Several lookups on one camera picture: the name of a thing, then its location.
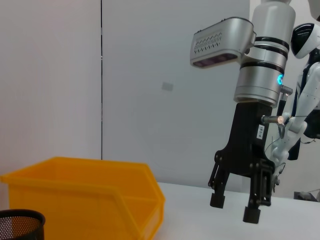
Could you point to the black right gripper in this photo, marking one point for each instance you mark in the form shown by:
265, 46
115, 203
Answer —
247, 150

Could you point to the black mesh pen holder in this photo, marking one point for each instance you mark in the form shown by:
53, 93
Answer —
20, 227

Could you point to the white black humanoid robot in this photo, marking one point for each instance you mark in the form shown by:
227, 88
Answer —
300, 37

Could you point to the yellow plastic bin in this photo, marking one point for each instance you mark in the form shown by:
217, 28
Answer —
75, 190

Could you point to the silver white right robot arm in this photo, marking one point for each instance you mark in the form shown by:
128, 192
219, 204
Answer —
265, 75

